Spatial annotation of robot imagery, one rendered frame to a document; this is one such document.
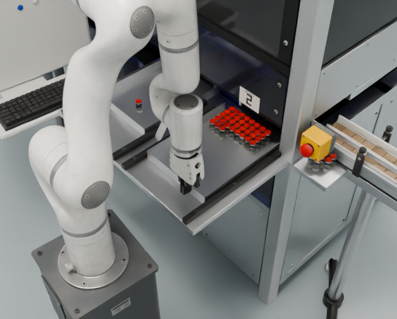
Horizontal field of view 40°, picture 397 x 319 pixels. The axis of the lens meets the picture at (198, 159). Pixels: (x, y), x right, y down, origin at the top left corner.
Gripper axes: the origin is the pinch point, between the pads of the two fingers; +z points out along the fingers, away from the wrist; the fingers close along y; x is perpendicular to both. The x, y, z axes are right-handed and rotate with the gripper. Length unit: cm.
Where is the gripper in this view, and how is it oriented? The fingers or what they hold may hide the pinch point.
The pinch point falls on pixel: (186, 187)
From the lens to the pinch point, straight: 157.8
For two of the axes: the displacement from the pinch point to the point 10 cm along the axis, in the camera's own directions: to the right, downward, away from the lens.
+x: -7.4, 4.7, -4.9
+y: -6.8, -5.3, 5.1
